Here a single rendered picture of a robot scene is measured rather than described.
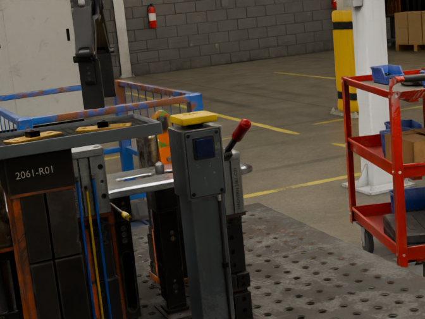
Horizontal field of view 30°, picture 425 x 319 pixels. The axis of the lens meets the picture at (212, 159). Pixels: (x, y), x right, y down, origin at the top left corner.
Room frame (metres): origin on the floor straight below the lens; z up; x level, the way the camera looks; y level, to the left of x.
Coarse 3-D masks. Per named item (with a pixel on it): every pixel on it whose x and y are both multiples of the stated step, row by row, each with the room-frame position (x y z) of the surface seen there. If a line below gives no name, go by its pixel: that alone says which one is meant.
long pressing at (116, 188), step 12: (144, 168) 1.66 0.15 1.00; (168, 168) 1.63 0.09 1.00; (108, 180) 1.57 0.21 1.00; (132, 180) 1.55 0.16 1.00; (144, 180) 1.54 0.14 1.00; (156, 180) 1.53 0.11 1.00; (168, 180) 1.51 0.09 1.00; (120, 192) 1.47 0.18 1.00; (132, 192) 1.47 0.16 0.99; (144, 192) 1.48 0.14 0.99
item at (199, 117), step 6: (180, 114) 1.29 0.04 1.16; (186, 114) 1.28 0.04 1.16; (192, 114) 1.27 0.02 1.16; (198, 114) 1.27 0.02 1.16; (204, 114) 1.26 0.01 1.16; (210, 114) 1.25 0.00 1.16; (174, 120) 1.27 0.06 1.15; (180, 120) 1.24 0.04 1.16; (186, 120) 1.23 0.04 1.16; (192, 120) 1.24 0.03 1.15; (198, 120) 1.24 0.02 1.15; (204, 120) 1.24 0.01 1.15; (210, 120) 1.25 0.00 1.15; (216, 120) 1.25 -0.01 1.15; (186, 126) 1.27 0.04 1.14; (192, 126) 1.26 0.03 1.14; (198, 126) 1.26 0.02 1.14
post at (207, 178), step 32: (192, 128) 1.25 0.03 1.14; (192, 160) 1.23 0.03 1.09; (192, 192) 1.23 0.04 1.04; (224, 192) 1.25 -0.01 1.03; (192, 224) 1.23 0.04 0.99; (224, 224) 1.25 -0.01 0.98; (192, 256) 1.25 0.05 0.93; (224, 256) 1.24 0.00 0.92; (192, 288) 1.26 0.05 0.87; (224, 288) 1.25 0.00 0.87
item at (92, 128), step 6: (102, 120) 1.21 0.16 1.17; (108, 120) 1.21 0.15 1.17; (90, 126) 1.23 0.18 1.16; (96, 126) 1.22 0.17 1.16; (102, 126) 1.20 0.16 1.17; (108, 126) 1.20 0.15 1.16; (114, 126) 1.20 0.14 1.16; (120, 126) 1.20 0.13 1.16; (126, 126) 1.19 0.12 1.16; (78, 132) 1.19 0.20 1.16
